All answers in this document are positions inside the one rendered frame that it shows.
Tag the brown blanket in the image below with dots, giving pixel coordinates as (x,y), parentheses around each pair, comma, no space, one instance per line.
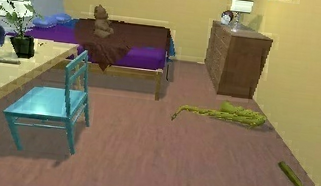
(114,38)

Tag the brown chest of drawers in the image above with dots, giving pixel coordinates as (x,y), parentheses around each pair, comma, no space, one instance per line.
(239,63)

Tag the brown teddy bear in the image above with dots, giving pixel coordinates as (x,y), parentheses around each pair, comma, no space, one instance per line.
(102,22)

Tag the round alarm clock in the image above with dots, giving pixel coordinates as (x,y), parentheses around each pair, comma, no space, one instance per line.
(226,17)

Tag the teal wooden chair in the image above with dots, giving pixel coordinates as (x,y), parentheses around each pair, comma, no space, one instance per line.
(50,102)

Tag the white table lamp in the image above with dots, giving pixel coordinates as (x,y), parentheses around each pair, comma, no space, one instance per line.
(241,9)

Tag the blue pillow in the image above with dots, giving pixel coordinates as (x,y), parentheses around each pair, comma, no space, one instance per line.
(52,19)

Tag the grey headboard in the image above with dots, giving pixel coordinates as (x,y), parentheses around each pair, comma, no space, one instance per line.
(44,2)

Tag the green plant in black pot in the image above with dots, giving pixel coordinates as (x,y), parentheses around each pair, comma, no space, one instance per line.
(20,36)

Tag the green baseball bat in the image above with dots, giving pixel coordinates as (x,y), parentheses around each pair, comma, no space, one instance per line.
(294,179)

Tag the purple bed with wooden frame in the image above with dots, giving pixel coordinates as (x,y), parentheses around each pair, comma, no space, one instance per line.
(142,55)

